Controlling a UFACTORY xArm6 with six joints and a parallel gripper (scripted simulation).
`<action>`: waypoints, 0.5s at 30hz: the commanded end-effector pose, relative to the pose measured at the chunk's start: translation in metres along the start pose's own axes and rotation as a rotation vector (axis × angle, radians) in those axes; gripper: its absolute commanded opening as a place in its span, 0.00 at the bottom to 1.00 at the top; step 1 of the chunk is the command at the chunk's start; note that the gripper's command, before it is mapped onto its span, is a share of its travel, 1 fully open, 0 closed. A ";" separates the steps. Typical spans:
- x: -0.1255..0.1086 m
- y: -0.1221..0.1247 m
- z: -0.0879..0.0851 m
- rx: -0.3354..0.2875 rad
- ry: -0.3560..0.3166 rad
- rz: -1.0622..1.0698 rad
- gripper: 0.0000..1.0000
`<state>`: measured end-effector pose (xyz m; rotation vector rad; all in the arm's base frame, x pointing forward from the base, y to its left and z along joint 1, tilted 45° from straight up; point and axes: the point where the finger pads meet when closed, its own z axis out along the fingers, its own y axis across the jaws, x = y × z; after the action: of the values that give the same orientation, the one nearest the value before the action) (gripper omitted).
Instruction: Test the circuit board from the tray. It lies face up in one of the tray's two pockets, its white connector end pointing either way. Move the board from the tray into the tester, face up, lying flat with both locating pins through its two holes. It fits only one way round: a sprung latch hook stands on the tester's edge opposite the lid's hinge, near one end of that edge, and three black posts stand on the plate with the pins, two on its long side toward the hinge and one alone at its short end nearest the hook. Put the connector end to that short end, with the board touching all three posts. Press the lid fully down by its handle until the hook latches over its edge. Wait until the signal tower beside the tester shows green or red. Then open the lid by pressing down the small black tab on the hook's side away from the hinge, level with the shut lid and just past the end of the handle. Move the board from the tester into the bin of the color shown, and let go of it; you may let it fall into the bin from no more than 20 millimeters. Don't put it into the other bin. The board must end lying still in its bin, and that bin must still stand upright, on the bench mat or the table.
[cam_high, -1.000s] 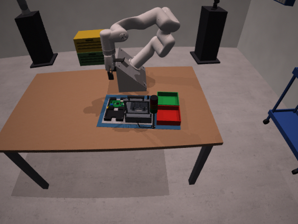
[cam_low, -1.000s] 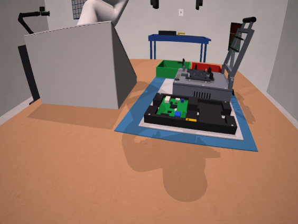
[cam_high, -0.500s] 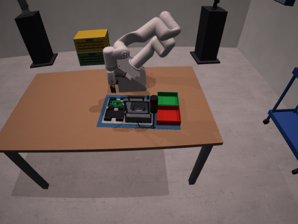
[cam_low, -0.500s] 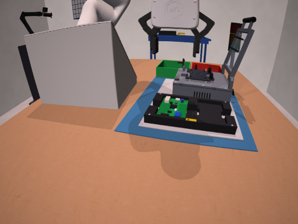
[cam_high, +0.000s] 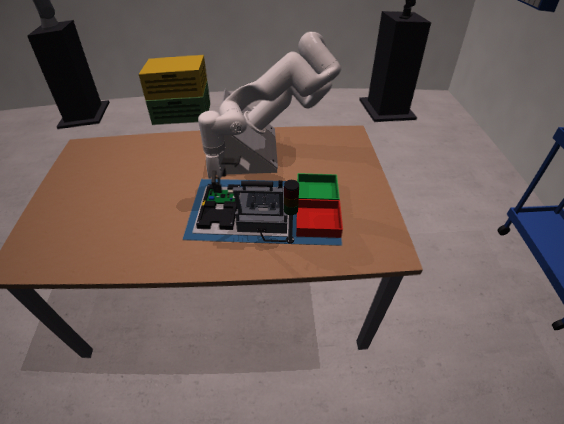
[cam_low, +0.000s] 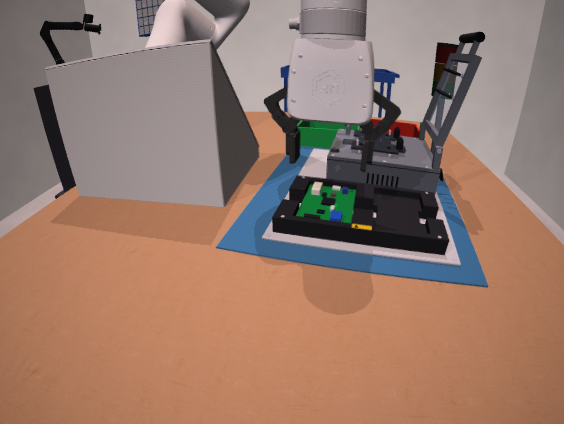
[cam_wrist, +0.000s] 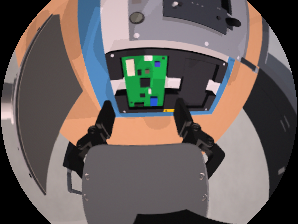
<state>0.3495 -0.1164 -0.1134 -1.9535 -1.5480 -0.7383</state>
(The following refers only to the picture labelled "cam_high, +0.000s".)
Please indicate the green circuit board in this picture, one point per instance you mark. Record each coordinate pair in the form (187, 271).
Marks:
(226, 195)

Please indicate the green bin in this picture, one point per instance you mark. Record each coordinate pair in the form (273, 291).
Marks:
(318, 186)

